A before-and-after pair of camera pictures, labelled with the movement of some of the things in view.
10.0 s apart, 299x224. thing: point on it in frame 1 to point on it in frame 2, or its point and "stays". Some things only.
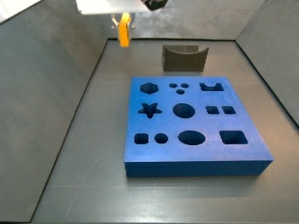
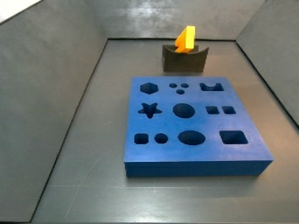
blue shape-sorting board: x=190 y=128 stays
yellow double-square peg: x=125 y=30 to x=185 y=41
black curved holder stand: x=183 y=58 stays
